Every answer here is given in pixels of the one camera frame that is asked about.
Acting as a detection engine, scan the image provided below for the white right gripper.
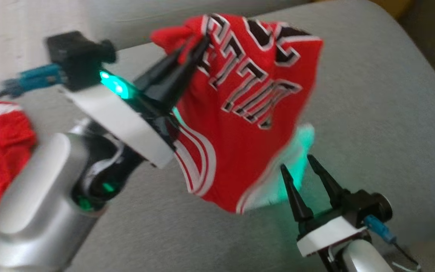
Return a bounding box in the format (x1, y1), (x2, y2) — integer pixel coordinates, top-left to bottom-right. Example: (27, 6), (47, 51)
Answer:
(280, 154), (368, 257)

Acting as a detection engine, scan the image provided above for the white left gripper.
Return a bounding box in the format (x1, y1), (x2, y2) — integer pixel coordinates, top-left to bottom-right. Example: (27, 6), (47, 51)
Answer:
(63, 36), (210, 168)

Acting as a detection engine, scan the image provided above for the red Bulls basketball jersey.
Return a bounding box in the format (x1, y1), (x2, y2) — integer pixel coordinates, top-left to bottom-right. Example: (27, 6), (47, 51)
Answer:
(150, 13), (324, 215)

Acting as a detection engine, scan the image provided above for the grey sofa back cushion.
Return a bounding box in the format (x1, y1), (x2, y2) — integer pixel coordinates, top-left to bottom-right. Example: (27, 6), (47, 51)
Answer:
(85, 0), (312, 50)

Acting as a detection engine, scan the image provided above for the grey sofa seat cushion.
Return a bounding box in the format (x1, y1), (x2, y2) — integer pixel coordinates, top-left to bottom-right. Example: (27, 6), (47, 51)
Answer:
(0, 0), (435, 272)

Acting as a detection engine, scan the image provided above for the right arm blue-plug black cable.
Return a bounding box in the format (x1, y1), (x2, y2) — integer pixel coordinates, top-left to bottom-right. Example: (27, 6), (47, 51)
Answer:
(364, 215), (421, 267)

